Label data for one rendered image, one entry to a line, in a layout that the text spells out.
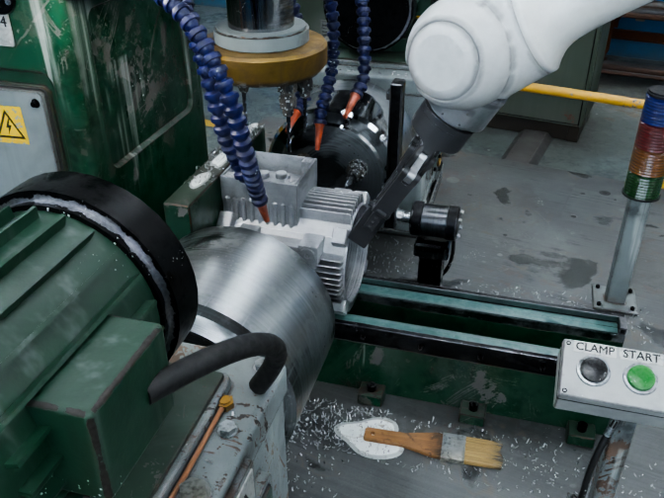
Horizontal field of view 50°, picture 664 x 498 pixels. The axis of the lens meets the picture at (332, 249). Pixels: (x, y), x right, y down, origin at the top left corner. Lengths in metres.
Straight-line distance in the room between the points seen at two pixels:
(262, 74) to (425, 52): 0.33
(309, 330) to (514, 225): 0.92
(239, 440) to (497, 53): 0.40
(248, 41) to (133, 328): 0.55
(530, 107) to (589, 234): 2.64
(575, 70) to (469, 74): 3.53
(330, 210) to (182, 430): 0.53
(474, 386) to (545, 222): 0.66
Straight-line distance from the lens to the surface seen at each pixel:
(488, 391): 1.14
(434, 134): 0.90
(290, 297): 0.82
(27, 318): 0.48
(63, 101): 0.98
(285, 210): 1.05
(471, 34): 0.65
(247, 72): 0.95
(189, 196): 1.02
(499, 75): 0.67
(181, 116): 1.22
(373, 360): 1.14
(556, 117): 4.27
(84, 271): 0.51
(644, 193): 1.33
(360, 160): 1.27
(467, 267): 1.50
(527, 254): 1.57
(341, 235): 1.02
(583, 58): 4.16
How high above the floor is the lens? 1.60
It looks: 31 degrees down
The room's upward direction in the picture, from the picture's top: straight up
